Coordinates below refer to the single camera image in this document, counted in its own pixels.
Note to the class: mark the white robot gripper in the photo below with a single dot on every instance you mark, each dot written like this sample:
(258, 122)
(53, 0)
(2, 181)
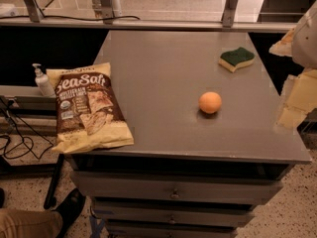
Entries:
(306, 40)

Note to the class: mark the orange fruit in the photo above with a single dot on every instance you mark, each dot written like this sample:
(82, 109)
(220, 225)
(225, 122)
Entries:
(210, 102)

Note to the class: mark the sea salt chips bag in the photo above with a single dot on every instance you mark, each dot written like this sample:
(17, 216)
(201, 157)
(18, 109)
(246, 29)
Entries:
(88, 115)

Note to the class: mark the top grey drawer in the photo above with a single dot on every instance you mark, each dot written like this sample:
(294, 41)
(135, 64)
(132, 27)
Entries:
(191, 189)

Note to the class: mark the tan trouser leg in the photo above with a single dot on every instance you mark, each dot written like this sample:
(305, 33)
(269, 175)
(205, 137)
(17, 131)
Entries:
(16, 223)

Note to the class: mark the green and yellow sponge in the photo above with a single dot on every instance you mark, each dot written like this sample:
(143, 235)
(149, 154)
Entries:
(236, 59)

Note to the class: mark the middle grey drawer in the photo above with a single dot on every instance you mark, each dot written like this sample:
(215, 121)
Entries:
(171, 214)

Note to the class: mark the grey metal frame rail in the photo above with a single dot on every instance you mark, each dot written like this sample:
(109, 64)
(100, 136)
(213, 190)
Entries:
(275, 16)

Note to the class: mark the bottom grey drawer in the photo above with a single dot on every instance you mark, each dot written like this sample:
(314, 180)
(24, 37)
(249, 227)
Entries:
(153, 231)

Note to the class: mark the grey drawer cabinet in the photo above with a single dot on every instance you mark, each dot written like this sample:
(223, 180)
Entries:
(158, 78)

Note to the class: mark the grey drawer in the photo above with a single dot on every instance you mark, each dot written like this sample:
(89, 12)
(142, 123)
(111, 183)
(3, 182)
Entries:
(171, 214)
(191, 189)
(153, 231)

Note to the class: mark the black shoe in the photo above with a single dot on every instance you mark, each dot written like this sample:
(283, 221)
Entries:
(70, 209)

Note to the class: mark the black table leg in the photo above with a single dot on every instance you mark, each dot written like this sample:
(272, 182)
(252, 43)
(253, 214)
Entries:
(50, 200)

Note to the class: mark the white pump dispenser bottle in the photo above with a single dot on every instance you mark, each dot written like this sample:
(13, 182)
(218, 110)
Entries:
(43, 81)

